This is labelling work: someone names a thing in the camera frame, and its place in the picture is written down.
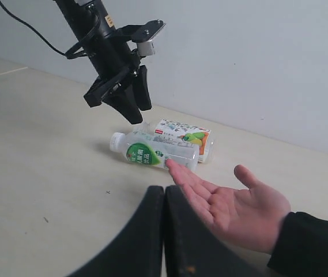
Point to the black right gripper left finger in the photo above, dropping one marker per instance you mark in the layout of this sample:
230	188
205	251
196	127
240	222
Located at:
137	250

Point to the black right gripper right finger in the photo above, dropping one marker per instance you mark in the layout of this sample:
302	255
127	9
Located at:
190	248

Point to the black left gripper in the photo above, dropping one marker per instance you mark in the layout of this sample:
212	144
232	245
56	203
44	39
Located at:
118	67

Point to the clear green-label drink bottle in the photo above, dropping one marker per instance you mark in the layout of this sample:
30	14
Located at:
148	149

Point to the black sleeved forearm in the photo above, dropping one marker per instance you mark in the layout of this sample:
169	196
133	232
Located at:
302	246

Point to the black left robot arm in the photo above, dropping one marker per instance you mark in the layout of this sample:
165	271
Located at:
90	25

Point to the clear fruit-label bottle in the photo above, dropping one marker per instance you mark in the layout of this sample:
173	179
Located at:
179	131

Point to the person's open hand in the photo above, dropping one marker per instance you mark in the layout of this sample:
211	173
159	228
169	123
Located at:
250	218

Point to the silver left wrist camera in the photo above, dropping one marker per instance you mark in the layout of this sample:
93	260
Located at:
145	36

